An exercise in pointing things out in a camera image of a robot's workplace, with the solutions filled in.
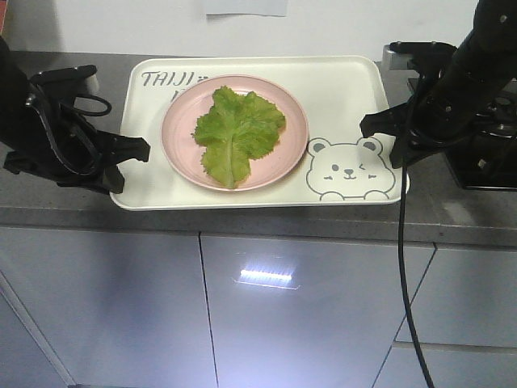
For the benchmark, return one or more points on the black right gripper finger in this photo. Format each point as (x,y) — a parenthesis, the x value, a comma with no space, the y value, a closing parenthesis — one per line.
(391,122)
(402,153)

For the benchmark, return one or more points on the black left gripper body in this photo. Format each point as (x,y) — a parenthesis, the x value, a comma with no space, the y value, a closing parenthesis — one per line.
(75,158)

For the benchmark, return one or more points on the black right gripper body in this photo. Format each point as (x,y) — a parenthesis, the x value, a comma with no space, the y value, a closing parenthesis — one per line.
(439,122)

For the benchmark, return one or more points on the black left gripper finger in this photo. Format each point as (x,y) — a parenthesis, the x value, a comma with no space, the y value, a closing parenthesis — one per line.
(112,179)
(126,148)

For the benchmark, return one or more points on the pink round plate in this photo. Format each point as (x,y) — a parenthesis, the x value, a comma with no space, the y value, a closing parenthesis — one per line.
(184,154)

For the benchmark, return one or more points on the cream bear serving tray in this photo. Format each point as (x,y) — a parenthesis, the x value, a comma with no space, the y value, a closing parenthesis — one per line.
(339,167)

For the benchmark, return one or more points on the green lettuce leaf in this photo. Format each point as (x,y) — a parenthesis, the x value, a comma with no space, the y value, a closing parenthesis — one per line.
(237,129)

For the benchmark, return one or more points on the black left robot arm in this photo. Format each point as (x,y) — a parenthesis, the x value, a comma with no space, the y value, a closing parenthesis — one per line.
(44,122)

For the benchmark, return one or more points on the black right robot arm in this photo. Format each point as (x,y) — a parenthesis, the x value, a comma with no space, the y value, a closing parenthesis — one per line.
(487,52)

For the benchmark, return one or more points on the white lower cabinet door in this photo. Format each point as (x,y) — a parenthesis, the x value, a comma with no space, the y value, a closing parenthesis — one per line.
(300,313)
(116,309)

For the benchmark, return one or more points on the white lower cabinet drawers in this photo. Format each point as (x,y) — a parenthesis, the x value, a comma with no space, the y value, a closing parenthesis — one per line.
(464,308)

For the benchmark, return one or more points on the white paper on wall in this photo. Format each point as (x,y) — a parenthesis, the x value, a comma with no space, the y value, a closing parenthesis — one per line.
(274,8)

